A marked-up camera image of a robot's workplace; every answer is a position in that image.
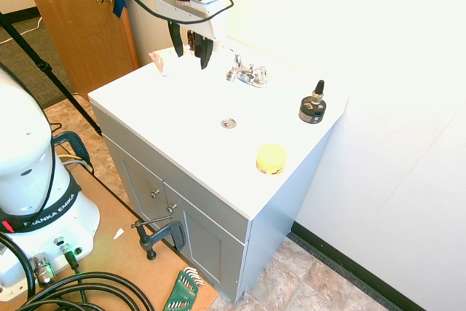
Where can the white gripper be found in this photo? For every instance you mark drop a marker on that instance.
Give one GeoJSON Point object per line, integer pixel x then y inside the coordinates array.
{"type": "Point", "coordinates": [187, 5]}

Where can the chrome sink drain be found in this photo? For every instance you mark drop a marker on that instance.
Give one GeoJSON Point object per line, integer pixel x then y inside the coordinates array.
{"type": "Point", "coordinates": [229, 122]}

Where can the chrome sink faucet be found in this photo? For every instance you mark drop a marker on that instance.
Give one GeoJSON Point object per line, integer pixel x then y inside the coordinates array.
{"type": "Point", "coordinates": [242, 73]}

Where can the pink white cloth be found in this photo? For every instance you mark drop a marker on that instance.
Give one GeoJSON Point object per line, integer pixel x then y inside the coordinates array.
{"type": "Point", "coordinates": [165, 60]}

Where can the black round jar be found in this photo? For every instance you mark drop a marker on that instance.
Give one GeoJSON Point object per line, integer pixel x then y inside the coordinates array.
{"type": "Point", "coordinates": [312, 110]}

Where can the brown wooden door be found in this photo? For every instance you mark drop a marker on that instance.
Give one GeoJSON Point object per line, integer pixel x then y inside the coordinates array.
{"type": "Point", "coordinates": [83, 23]}

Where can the wooden base board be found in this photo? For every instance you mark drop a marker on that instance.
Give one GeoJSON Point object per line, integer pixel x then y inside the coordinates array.
{"type": "Point", "coordinates": [120, 238]}

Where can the black metal C-clamp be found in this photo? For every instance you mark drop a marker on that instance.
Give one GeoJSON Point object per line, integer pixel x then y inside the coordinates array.
{"type": "Point", "coordinates": [160, 234]}

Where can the grey vanity cabinet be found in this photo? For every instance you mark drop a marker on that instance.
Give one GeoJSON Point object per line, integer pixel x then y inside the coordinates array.
{"type": "Point", "coordinates": [204, 216]}

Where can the metal cabinet knob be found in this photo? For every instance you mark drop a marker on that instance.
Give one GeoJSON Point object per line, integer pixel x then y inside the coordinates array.
{"type": "Point", "coordinates": [155, 193]}
{"type": "Point", "coordinates": [171, 208]}

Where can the black tripod leg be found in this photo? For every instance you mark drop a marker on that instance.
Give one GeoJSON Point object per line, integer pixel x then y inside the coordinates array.
{"type": "Point", "coordinates": [47, 70]}

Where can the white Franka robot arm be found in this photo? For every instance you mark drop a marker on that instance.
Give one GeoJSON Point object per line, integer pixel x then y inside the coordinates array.
{"type": "Point", "coordinates": [25, 165]}

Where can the yellow round jar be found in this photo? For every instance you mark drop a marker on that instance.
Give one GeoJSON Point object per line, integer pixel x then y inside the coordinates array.
{"type": "Point", "coordinates": [271, 160]}

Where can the black dropper bottle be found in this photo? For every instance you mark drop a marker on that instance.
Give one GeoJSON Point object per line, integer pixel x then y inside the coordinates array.
{"type": "Point", "coordinates": [318, 93]}

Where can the green hex key set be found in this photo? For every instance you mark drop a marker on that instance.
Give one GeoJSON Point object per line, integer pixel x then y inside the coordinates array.
{"type": "Point", "coordinates": [183, 289]}

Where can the white sink top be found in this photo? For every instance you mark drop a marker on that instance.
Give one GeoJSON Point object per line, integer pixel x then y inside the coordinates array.
{"type": "Point", "coordinates": [218, 121]}

